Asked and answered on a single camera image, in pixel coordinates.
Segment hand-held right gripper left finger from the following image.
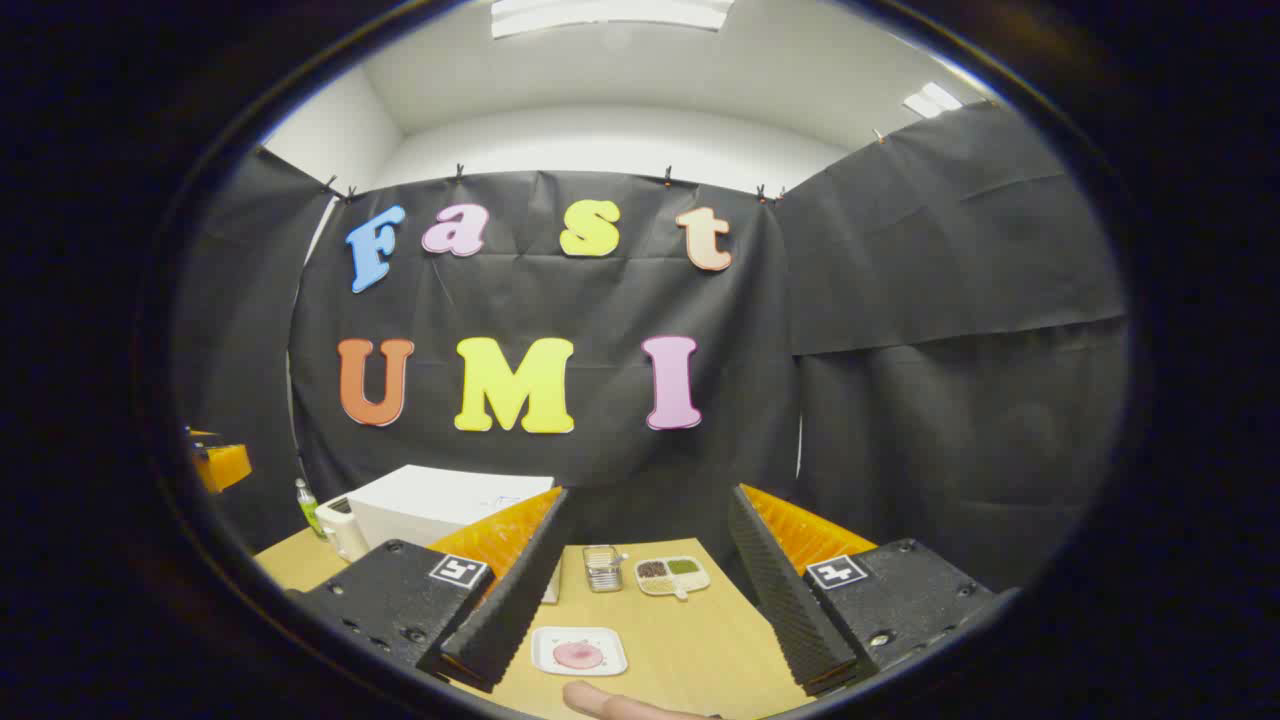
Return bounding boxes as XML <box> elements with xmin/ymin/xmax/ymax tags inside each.
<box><xmin>285</xmin><ymin>487</ymin><xmax>577</xmax><ymax>693</ymax></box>

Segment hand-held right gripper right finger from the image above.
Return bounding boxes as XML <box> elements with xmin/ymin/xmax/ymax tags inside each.
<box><xmin>728</xmin><ymin>484</ymin><xmax>1021</xmax><ymax>698</ymax></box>

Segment white square plate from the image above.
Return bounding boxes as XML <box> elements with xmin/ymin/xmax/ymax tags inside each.
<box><xmin>531</xmin><ymin>626</ymin><xmax>629</xmax><ymax>677</ymax></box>

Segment white microwave oven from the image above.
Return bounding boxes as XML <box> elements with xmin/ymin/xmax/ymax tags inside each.
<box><xmin>347</xmin><ymin>464</ymin><xmax>562</xmax><ymax>604</ymax></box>

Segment green drink bottle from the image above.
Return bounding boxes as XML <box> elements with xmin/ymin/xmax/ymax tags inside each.
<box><xmin>295</xmin><ymin>478</ymin><xmax>327</xmax><ymax>539</ymax></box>

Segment white divided dish with beans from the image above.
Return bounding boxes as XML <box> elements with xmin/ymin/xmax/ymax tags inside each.
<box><xmin>634</xmin><ymin>556</ymin><xmax>712</xmax><ymax>601</ymax></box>

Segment white toaster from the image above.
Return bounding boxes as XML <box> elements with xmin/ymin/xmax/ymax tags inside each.
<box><xmin>315</xmin><ymin>497</ymin><xmax>371</xmax><ymax>562</ymax></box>

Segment black backdrop cloth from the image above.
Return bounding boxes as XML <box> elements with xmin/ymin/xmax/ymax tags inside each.
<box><xmin>170</xmin><ymin>100</ymin><xmax>1131</xmax><ymax>593</ymax></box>

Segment small ceiling light panel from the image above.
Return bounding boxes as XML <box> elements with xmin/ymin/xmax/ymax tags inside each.
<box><xmin>903</xmin><ymin>82</ymin><xmax>963</xmax><ymax>119</ymax></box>

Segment long ceiling light panel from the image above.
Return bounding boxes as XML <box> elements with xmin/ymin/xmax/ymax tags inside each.
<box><xmin>490</xmin><ymin>0</ymin><xmax>736</xmax><ymax>39</ymax></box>

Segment metal wire basket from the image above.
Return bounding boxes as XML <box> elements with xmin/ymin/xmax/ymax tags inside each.
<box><xmin>583</xmin><ymin>545</ymin><xmax>629</xmax><ymax>593</ymax></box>

